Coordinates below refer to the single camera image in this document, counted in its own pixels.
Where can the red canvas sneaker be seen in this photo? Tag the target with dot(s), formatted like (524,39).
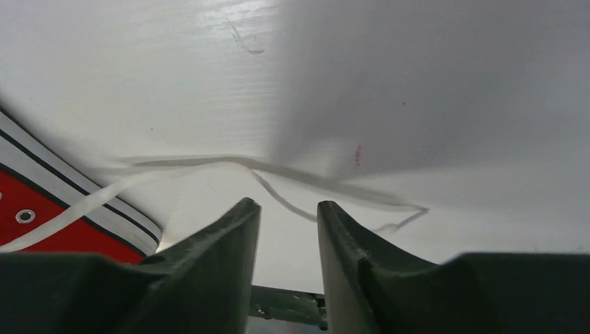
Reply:
(38,194)

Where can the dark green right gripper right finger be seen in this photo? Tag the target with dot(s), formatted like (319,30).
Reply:
(372,286)

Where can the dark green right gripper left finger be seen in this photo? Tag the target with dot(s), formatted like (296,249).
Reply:
(200,285)

